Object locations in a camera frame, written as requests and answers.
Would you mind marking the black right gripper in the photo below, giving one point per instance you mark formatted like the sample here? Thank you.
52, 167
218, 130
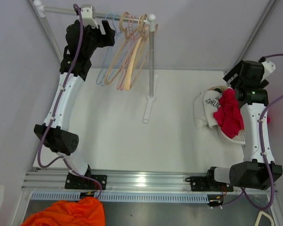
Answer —
236, 70

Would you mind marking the beige empty hanger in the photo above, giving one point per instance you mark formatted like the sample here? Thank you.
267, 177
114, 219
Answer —
146, 26

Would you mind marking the white clothes rack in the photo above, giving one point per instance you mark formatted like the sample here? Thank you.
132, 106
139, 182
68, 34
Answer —
153, 78

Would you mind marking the aluminium corner frame post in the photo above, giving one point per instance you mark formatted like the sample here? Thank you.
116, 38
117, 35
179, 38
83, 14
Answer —
269, 8

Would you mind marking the blue wire hanger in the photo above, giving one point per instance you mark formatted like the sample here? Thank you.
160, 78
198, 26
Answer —
112, 51
100, 77

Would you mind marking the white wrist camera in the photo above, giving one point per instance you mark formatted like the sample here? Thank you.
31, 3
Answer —
267, 68
87, 16

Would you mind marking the beige wooden hanger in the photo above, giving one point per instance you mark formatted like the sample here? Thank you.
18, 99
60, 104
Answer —
127, 28

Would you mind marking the red t shirt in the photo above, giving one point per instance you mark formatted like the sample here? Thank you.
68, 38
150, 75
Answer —
228, 115

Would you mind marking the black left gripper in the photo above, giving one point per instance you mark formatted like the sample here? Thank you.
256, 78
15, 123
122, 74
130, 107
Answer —
105, 40

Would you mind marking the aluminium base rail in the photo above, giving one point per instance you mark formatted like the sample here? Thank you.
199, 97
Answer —
124, 186

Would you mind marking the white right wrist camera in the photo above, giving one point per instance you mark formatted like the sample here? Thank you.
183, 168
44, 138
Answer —
267, 68

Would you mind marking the green white raglan shirt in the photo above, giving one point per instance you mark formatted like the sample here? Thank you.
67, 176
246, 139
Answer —
204, 106

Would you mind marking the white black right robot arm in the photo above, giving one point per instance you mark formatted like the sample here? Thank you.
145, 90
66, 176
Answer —
258, 169

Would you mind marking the white perforated laundry basket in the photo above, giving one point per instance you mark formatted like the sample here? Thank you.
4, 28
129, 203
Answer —
239, 139

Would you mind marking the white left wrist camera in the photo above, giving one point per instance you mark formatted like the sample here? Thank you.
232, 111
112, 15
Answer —
87, 16

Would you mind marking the pink plastic hanger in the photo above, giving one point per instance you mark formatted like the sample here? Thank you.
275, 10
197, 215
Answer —
131, 44

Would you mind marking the beige t shirt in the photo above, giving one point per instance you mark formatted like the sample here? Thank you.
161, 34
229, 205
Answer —
220, 89

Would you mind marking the orange cloth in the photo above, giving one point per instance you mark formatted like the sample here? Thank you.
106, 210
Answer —
88, 211

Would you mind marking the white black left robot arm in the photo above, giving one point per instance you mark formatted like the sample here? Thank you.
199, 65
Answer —
56, 140

